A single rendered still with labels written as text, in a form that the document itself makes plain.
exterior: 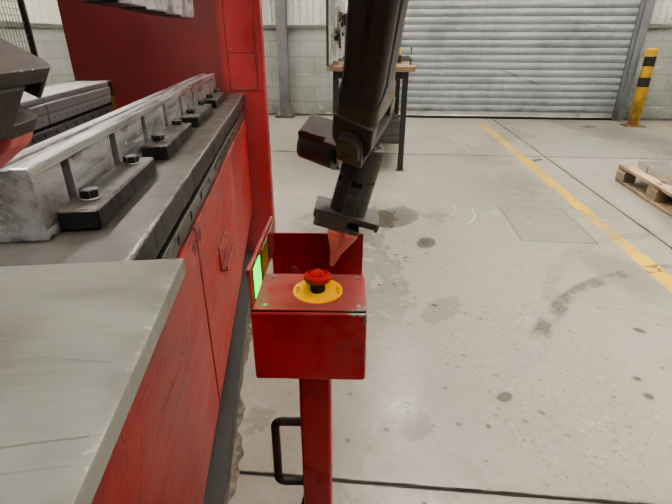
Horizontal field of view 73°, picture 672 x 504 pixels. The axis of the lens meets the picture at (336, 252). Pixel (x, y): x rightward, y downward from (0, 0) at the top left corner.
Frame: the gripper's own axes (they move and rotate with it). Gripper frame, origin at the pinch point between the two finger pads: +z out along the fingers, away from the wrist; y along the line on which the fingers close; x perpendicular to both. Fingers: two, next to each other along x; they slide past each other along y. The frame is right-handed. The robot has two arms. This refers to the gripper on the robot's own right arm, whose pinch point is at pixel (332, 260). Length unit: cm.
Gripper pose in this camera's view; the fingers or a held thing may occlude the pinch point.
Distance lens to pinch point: 74.6
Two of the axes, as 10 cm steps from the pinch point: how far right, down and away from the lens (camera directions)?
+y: -9.7, -2.5, -0.8
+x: -0.4, 4.3, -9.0
